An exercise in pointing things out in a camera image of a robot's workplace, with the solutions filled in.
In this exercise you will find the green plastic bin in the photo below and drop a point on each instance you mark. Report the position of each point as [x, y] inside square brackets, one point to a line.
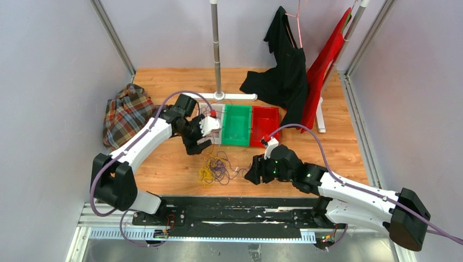
[236, 127]

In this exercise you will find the red t-shirt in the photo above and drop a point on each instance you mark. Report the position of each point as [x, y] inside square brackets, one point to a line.
[317, 72]

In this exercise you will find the black t-shirt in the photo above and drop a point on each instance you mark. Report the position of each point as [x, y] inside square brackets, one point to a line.
[284, 85]

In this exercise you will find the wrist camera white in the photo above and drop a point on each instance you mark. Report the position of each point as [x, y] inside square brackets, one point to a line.
[269, 143]
[208, 125]

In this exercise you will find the aluminium frame rail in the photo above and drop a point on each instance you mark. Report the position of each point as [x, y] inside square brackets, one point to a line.
[116, 41]

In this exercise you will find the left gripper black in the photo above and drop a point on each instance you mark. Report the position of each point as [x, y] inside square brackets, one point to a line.
[192, 147]

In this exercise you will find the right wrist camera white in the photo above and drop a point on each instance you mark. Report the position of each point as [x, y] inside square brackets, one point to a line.
[269, 143]

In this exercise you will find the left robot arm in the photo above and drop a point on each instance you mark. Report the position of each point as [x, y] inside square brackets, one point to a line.
[113, 186]

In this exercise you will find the plaid flannel shirt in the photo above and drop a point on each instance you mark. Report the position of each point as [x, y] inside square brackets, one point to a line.
[125, 115]

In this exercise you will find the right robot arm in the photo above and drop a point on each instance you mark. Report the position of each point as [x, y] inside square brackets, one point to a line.
[400, 215]

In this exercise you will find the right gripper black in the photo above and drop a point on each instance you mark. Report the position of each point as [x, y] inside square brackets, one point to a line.
[253, 174]

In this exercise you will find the pink wire hanger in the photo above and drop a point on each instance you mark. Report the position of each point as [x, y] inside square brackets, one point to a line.
[297, 17]

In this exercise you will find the red plastic bin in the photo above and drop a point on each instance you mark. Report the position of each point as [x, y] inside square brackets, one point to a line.
[264, 121]

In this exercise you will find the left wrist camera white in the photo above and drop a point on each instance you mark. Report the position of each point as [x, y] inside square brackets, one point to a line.
[208, 125]

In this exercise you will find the metal clothes rack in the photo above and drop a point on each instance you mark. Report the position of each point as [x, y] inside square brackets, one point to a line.
[357, 10]

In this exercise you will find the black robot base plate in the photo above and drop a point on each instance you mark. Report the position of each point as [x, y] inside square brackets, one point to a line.
[238, 217]

